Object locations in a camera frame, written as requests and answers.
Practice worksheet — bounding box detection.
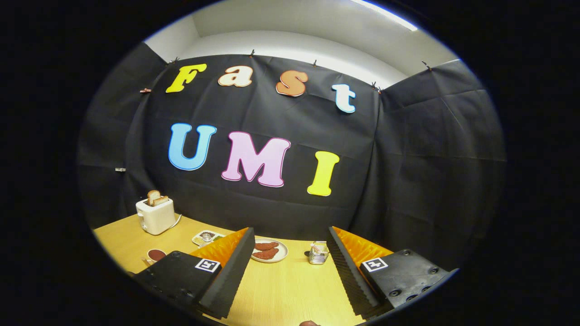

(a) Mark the cream cup with wooden handle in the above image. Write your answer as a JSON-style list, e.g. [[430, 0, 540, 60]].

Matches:
[[141, 249, 167, 267]]

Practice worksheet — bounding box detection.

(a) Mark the white divided grain tray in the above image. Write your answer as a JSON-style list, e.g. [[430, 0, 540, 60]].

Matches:
[[192, 230, 226, 247]]

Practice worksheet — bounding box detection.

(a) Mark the white toaster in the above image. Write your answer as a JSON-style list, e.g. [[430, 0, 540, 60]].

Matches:
[[136, 197, 176, 235]]

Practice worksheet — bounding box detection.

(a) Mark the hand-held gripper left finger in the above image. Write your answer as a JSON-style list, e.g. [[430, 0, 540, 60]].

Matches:
[[135, 227, 256, 319]]

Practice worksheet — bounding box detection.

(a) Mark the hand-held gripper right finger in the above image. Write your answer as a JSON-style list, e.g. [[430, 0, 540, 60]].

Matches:
[[326, 226, 458, 319]]

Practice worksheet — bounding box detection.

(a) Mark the wooden table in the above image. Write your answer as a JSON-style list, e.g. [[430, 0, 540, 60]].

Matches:
[[93, 214, 395, 326]]

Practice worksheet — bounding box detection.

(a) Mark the black backdrop cloth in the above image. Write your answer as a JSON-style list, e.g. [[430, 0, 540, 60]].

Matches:
[[77, 43, 507, 272]]

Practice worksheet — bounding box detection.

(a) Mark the white round plate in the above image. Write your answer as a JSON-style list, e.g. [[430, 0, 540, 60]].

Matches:
[[251, 238, 289, 264]]

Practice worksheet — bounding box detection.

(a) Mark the small wire basket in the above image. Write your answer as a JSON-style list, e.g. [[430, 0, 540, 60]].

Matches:
[[309, 241, 330, 265]]

